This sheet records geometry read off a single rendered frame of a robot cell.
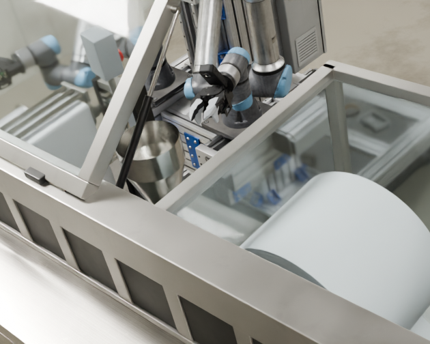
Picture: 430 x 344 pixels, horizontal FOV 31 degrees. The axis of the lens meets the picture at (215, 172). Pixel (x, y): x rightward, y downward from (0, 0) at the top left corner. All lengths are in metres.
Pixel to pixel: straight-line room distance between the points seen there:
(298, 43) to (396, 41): 1.75
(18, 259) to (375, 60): 3.37
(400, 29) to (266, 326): 4.00
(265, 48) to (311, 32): 0.58
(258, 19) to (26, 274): 1.35
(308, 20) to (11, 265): 1.91
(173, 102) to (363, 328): 2.32
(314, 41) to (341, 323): 2.30
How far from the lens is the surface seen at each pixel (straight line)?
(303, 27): 3.19
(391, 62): 4.68
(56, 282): 1.55
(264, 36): 2.67
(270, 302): 1.10
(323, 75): 1.63
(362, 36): 4.96
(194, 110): 2.26
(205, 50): 2.56
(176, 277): 1.21
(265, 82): 2.74
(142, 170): 1.64
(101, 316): 1.46
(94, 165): 1.35
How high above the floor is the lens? 2.47
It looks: 38 degrees down
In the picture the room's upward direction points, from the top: 14 degrees counter-clockwise
